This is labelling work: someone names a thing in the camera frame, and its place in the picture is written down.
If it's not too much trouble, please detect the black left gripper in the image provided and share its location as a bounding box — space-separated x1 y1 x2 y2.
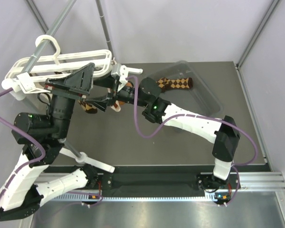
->
47 63 97 138

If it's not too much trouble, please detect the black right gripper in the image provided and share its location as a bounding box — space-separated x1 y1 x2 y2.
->
85 70 149 114

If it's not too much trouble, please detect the brown orange argyle sock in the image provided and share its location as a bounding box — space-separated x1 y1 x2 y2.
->
156 77 193 93
78 100 98 114

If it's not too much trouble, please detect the orange sock with cream cuff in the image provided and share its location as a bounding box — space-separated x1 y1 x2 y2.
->
108 80 133 107

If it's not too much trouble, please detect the white plastic clip hanger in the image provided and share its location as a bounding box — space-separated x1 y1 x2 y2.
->
4 34 114 81

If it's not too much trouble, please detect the cream white ribbed sock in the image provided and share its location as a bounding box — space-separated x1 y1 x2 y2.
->
110 103 121 112

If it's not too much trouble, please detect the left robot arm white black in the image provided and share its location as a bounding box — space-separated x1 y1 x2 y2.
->
0 63 99 221

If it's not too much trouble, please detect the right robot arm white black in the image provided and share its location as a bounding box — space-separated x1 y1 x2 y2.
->
84 77 240 188

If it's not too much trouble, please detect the white stand base foot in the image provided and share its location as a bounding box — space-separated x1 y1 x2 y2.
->
59 148 115 173
126 66 143 74

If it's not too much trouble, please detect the white pole joint connector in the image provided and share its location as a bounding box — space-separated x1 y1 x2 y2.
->
1 78 26 101

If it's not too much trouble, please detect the grey metal stand pole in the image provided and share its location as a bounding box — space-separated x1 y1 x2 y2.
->
23 0 86 162

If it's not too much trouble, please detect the thin grey back stand pole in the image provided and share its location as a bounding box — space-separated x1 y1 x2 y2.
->
95 0 116 58

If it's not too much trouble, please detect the clear plastic bin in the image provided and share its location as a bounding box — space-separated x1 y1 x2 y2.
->
148 61 223 117

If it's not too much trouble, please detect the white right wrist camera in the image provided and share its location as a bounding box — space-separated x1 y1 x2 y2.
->
111 64 129 83

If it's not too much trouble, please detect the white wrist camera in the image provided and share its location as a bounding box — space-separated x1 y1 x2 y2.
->
16 72 48 94
111 64 129 83

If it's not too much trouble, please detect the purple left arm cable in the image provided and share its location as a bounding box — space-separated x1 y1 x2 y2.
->
0 87 104 220

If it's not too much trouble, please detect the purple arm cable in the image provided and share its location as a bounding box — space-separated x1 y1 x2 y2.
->
0 87 104 220
125 75 258 207

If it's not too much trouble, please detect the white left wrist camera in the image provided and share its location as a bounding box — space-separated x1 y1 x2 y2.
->
16 72 48 94

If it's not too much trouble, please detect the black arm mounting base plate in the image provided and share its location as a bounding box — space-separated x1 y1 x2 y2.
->
95 172 242 198

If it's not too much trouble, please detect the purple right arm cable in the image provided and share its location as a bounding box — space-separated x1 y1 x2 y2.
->
125 75 258 207

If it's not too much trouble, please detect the aluminium frame rail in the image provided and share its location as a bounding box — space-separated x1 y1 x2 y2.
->
52 172 285 202

